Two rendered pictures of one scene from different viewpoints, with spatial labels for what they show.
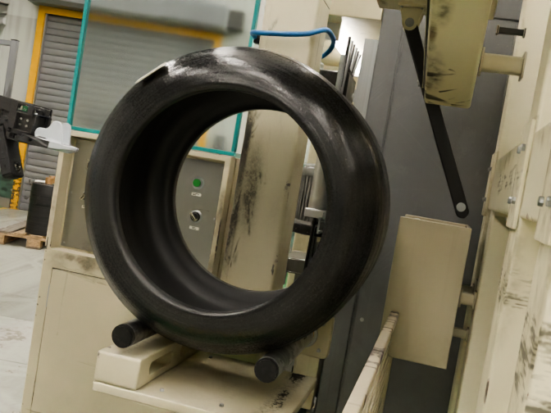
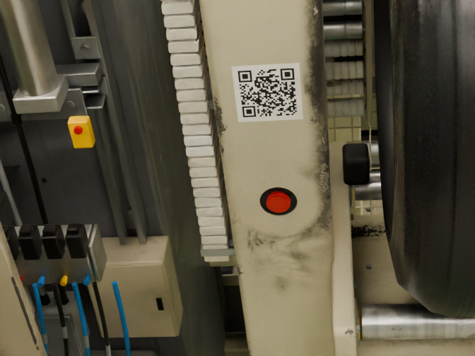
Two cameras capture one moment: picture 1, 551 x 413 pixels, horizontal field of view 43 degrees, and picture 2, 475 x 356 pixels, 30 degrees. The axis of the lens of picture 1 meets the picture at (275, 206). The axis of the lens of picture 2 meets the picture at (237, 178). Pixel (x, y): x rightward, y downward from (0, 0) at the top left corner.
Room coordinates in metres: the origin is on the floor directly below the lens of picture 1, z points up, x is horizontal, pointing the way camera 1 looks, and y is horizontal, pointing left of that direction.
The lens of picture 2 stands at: (1.80, 0.93, 1.76)
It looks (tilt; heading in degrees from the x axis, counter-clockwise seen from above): 38 degrees down; 265
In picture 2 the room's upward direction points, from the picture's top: 7 degrees counter-clockwise
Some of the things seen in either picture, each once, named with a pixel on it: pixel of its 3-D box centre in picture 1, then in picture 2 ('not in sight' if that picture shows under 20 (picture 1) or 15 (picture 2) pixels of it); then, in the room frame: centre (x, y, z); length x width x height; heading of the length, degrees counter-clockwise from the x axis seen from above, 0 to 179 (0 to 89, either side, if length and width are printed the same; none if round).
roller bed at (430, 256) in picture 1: (424, 286); (309, 25); (1.54, -0.36, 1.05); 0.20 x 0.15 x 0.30; 167
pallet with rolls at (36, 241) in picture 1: (51, 209); not in sight; (7.89, 2.52, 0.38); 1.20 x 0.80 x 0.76; 5
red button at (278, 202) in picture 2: not in sight; (278, 200); (1.68, 0.08, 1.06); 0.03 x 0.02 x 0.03; 167
